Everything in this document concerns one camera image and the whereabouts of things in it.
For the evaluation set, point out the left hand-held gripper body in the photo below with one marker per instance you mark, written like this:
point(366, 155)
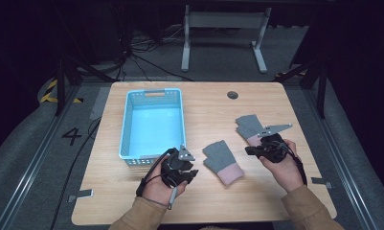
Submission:
point(175, 167)

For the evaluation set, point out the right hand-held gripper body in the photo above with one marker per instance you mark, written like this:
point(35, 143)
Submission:
point(272, 148)

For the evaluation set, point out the grey sock with pink cuff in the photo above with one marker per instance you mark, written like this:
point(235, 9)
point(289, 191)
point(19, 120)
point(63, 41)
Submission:
point(221, 159)

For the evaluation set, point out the light blue plastic basket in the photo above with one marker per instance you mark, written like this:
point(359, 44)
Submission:
point(154, 127)

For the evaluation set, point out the person's left hand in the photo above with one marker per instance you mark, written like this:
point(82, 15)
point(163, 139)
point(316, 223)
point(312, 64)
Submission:
point(157, 190)

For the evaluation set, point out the person's right hand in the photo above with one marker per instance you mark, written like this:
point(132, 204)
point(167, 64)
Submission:
point(285, 174)

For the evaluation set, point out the grey tape strip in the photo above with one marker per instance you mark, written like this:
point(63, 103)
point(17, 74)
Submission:
point(322, 182)
point(81, 195)

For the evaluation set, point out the black metal stand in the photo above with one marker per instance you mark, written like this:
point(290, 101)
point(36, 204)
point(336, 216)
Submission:
point(322, 89)
point(60, 86)

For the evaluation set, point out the yellow black hazard tape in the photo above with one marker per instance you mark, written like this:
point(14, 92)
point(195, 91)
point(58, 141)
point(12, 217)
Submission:
point(49, 92)

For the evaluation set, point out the metal floor rail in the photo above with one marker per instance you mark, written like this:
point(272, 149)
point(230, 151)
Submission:
point(36, 153)
point(339, 159)

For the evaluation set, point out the white metal desk frame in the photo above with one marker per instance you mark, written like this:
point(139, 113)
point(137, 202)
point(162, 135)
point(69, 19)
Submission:
point(186, 48)

